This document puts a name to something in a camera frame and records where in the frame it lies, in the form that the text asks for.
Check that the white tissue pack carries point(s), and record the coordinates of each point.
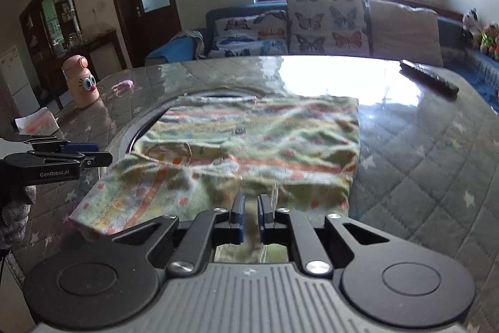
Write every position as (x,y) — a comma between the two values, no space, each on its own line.
(39,122)

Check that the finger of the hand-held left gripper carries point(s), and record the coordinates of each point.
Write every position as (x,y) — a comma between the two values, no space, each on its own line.
(80,148)
(95,158)

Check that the floral children's jacket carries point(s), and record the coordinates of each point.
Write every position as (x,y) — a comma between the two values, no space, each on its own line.
(273,145)

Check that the orange plush toy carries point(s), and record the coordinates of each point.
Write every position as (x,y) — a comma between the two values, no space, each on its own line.
(496,53)

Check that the flat butterfly print cushion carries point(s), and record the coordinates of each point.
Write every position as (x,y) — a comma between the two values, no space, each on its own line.
(249,34)

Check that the pink cartoon water bottle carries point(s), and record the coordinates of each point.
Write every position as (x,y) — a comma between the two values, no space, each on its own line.
(84,83)

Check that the small pink toy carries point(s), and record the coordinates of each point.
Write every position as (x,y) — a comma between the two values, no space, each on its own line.
(123,86)

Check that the dark wooden display cabinet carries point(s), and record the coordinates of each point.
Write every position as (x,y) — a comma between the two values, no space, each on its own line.
(58,24)

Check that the brown bear plush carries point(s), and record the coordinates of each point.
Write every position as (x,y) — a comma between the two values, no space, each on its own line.
(489,38)

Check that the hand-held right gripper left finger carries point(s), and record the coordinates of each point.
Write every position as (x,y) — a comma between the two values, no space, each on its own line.
(238,218)

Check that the white refrigerator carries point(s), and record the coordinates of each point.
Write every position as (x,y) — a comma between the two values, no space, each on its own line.
(13,79)

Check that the black and white cow plush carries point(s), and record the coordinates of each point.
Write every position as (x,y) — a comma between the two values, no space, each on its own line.
(470,24)

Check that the black remote control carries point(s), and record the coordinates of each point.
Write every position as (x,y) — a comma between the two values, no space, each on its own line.
(429,77)

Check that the blue sofa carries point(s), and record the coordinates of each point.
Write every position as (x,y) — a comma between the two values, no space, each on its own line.
(451,32)

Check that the beige cushion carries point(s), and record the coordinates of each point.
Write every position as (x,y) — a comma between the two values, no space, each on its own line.
(405,32)

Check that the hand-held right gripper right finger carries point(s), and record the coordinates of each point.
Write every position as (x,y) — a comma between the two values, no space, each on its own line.
(266,218)

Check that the grey quilted star tablecloth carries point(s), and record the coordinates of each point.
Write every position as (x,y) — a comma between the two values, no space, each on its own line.
(409,181)

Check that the upright butterfly print cushion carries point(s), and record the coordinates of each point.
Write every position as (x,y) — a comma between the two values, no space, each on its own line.
(327,24)

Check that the person's left hand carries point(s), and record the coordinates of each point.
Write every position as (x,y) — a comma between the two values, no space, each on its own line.
(17,214)

